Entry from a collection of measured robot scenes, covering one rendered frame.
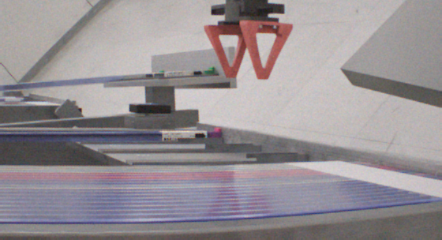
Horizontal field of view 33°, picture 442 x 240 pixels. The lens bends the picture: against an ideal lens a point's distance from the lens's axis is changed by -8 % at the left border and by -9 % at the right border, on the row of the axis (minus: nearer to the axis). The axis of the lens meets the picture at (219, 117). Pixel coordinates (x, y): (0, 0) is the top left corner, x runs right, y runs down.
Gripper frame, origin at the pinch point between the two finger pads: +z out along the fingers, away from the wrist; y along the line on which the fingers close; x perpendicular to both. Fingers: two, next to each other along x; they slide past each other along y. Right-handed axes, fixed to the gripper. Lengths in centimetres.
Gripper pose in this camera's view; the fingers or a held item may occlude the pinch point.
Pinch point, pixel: (246, 72)
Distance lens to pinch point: 106.8
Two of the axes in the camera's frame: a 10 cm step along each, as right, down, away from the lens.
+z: -0.1, 10.0, 0.7
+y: 4.0, 0.7, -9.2
